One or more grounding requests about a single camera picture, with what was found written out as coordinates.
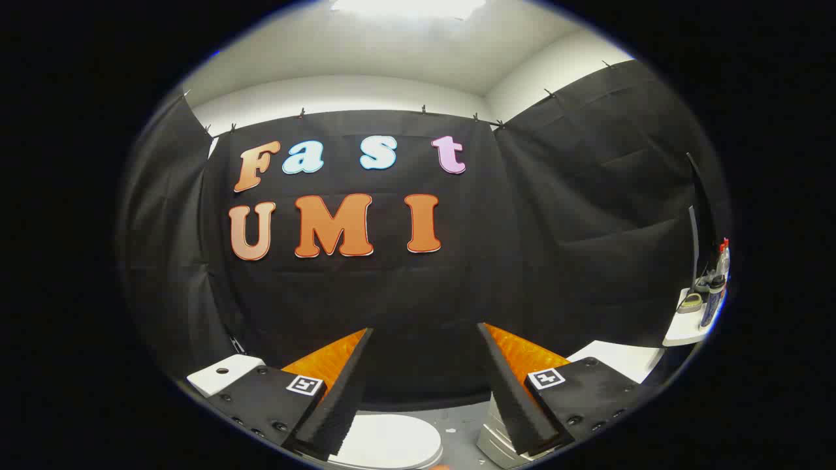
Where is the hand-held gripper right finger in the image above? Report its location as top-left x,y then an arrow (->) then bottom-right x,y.
477,322 -> 645,456

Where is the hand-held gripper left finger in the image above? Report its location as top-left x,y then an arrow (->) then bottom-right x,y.
206,328 -> 375,462

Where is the black backdrop cloth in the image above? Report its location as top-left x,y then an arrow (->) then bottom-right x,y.
121,60 -> 729,411

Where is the white panelled cabinet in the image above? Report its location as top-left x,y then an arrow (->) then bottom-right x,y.
477,340 -> 665,470

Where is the white wall shelf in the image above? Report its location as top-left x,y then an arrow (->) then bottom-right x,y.
662,287 -> 714,347

